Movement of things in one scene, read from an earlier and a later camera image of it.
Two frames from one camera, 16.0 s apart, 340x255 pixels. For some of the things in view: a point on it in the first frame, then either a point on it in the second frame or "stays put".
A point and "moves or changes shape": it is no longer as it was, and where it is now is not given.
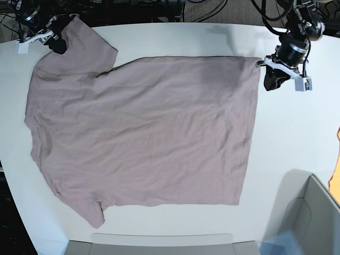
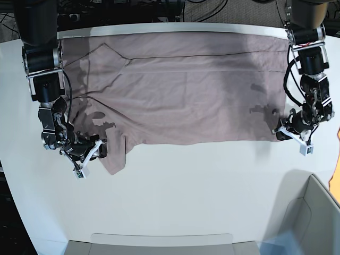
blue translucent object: [285, 244] stays put
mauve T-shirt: [155, 132] moves or changes shape
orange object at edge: [334, 182] stays put
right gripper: [292, 51] → [296, 122]
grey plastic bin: [307, 209] stays put
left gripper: [58, 43] → [78, 149]
